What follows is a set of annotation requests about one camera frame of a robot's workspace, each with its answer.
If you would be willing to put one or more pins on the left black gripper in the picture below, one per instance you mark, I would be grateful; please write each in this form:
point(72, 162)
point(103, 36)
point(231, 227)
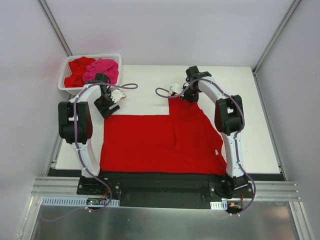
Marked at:
point(107, 109)

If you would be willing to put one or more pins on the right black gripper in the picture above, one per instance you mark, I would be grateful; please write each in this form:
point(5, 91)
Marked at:
point(189, 97)

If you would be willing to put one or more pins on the red t shirt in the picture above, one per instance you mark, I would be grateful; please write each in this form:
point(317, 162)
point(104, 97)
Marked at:
point(182, 142)
point(78, 68)

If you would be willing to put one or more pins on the white plastic basket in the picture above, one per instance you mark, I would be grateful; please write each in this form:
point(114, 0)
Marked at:
point(66, 72)

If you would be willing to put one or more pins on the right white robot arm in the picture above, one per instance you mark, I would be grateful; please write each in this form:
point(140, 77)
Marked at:
point(228, 120)

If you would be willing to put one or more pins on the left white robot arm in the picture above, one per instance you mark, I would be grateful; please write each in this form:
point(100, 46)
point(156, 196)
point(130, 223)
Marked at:
point(75, 123)

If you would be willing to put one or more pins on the pink t shirt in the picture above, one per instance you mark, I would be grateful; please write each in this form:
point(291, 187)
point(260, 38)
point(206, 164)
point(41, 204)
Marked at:
point(108, 67)

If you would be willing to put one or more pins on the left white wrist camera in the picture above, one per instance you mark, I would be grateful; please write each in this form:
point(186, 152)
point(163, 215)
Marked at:
point(117, 95)

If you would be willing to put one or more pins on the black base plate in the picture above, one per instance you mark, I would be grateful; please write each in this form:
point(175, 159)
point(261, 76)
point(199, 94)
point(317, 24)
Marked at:
point(158, 190)

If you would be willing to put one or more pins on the left white cable duct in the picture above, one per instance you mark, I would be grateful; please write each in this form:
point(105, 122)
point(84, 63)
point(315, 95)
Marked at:
point(64, 201)

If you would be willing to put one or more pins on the white cable duct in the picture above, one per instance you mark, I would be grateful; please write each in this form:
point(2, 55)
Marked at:
point(219, 205)
point(64, 201)

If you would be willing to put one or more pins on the right white cable duct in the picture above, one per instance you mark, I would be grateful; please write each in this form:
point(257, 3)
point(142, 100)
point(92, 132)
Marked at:
point(219, 205)

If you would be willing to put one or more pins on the left aluminium frame post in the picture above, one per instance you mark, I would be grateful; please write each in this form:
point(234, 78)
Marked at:
point(55, 26)

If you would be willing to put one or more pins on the aluminium frame post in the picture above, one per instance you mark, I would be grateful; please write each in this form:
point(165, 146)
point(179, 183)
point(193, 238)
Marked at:
point(276, 35)
point(55, 26)

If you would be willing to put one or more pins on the right aluminium frame post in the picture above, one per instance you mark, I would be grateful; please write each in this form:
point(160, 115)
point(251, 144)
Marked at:
point(276, 35)

